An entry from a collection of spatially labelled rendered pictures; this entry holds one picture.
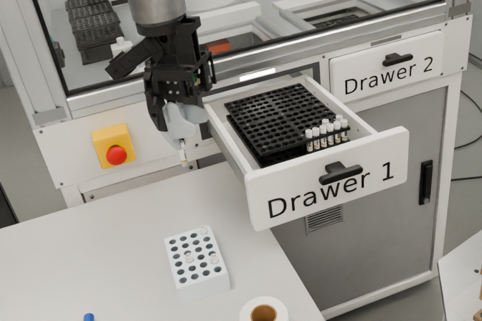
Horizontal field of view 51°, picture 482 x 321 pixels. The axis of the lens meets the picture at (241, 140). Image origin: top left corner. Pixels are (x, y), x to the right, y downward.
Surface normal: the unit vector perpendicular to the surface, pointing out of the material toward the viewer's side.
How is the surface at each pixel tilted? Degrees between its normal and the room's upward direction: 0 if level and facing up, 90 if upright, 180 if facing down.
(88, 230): 0
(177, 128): 90
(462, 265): 0
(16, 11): 90
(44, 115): 90
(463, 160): 0
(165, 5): 90
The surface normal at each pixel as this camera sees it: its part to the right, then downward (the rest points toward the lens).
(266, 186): 0.32, 0.46
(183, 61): -0.35, 0.53
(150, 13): -0.09, 0.54
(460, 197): -0.13, -0.84
